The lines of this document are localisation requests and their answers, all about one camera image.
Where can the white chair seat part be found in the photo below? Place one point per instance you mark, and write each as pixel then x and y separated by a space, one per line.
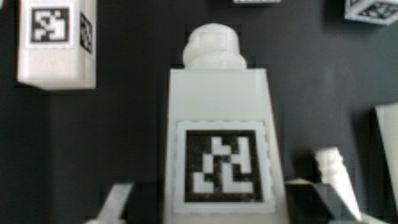
pixel 388 125

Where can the white chair leg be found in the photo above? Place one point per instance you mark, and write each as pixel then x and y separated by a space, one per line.
pixel 224 183
pixel 57 44

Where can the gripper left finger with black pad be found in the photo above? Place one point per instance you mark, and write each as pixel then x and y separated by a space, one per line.
pixel 110 212

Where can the white marker base sheet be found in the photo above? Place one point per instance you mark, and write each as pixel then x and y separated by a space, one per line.
pixel 256 1

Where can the white tagged cube near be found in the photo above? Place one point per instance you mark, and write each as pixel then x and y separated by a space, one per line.
pixel 372 11

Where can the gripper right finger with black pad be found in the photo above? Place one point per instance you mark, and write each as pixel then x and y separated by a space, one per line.
pixel 322 200

